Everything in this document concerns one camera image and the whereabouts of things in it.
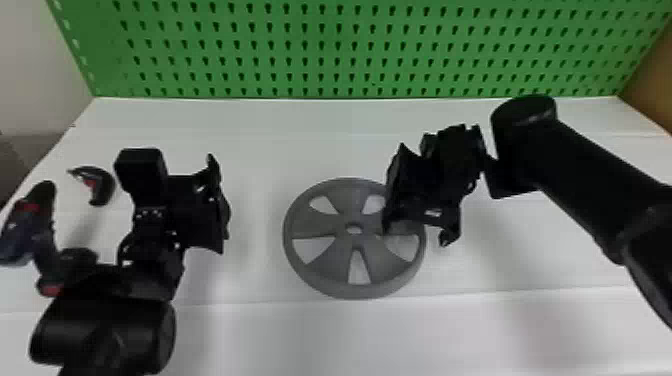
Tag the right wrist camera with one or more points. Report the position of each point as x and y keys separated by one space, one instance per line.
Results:
x=403 y=167

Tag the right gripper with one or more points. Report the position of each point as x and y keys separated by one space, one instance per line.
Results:
x=430 y=189

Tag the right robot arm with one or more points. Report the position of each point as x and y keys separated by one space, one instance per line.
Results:
x=582 y=178

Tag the grey wheel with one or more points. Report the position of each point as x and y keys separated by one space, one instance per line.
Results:
x=336 y=262

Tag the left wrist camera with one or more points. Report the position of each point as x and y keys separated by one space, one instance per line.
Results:
x=140 y=173

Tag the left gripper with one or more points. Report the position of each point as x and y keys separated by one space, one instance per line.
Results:
x=186 y=215

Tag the small black red tool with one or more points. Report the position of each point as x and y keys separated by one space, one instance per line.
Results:
x=98 y=184

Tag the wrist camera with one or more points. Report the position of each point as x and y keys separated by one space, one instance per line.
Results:
x=140 y=173
x=403 y=167

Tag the drill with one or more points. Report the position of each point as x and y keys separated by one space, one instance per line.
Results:
x=29 y=231

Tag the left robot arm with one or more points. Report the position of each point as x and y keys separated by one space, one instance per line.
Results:
x=105 y=330

